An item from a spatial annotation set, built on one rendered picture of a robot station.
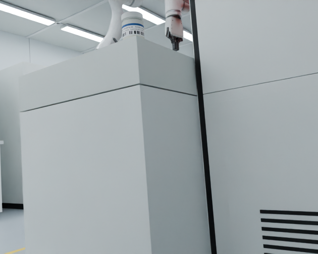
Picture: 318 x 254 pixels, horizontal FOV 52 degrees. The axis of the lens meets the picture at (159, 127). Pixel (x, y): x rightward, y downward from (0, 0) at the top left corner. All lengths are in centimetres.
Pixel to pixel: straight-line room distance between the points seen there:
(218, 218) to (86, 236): 47
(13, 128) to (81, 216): 386
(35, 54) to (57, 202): 505
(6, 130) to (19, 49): 157
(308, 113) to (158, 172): 49
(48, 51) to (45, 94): 507
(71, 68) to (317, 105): 81
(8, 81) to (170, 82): 418
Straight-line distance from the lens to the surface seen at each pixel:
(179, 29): 177
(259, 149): 114
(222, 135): 119
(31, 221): 139
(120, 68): 102
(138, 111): 96
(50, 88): 127
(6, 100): 513
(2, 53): 583
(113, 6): 215
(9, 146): 503
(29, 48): 612
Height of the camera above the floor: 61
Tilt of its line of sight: 5 degrees up
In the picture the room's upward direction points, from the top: 4 degrees counter-clockwise
